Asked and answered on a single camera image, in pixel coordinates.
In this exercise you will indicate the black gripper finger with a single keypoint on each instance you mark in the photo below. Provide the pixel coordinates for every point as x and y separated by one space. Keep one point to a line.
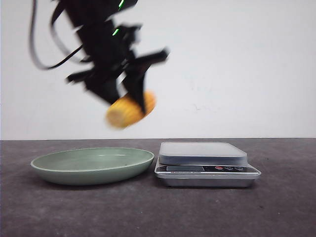
101 83
135 75

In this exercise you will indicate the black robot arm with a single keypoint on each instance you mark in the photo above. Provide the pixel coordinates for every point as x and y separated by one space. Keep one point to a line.
90 12

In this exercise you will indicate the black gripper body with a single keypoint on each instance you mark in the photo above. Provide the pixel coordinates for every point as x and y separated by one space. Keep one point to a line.
108 46

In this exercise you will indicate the pale green plate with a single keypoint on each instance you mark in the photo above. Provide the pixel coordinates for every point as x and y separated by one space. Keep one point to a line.
92 166

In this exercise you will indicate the silver digital kitchen scale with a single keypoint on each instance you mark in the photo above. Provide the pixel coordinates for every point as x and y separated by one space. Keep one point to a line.
204 164

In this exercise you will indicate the yellow corn cob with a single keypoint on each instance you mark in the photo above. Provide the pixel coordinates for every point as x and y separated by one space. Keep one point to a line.
125 111

